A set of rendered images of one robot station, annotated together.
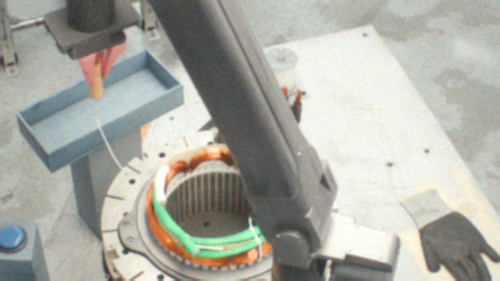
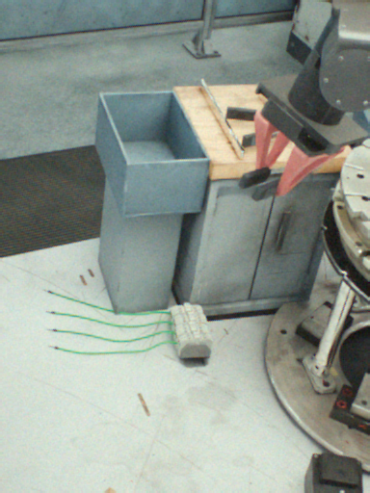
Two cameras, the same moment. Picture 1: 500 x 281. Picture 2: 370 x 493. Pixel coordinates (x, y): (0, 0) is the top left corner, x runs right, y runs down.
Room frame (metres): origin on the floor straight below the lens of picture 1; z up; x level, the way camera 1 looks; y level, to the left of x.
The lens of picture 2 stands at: (0.35, -0.77, 1.68)
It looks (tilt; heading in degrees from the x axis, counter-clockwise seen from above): 40 degrees down; 79
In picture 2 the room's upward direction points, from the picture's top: 10 degrees clockwise
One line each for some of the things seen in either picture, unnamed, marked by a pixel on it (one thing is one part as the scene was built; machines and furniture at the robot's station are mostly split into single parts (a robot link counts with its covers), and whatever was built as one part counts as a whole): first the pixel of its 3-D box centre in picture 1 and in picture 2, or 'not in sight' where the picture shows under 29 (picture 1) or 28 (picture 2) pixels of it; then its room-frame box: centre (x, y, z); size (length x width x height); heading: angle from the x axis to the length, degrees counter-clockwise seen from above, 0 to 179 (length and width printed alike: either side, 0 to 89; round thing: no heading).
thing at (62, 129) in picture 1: (105, 160); not in sight; (1.09, 0.24, 0.92); 0.25 x 0.11 x 0.28; 129
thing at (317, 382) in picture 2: not in sight; (319, 373); (0.72, 0.02, 0.81); 0.07 x 0.03 x 0.01; 99
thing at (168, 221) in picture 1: (172, 213); not in sight; (0.81, 0.10, 1.15); 0.15 x 0.04 x 0.02; 17
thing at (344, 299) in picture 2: not in sight; (336, 322); (0.72, 0.02, 0.91); 0.02 x 0.02 x 0.21
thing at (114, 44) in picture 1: (90, 51); not in sight; (0.87, 0.20, 1.37); 0.07 x 0.07 x 0.09; 32
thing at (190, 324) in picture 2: not in sight; (190, 330); (0.55, 0.09, 0.80); 0.10 x 0.05 x 0.04; 96
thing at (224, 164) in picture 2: not in sight; (260, 128); (0.63, 0.24, 1.05); 0.20 x 0.19 x 0.02; 12
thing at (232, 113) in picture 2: not in sight; (241, 114); (0.59, 0.22, 1.09); 0.04 x 0.01 x 0.02; 177
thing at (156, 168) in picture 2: not in sight; (141, 211); (0.47, 0.21, 0.92); 0.17 x 0.11 x 0.28; 102
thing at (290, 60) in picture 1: (280, 71); not in sight; (1.43, -0.05, 0.82); 0.06 x 0.06 x 0.07
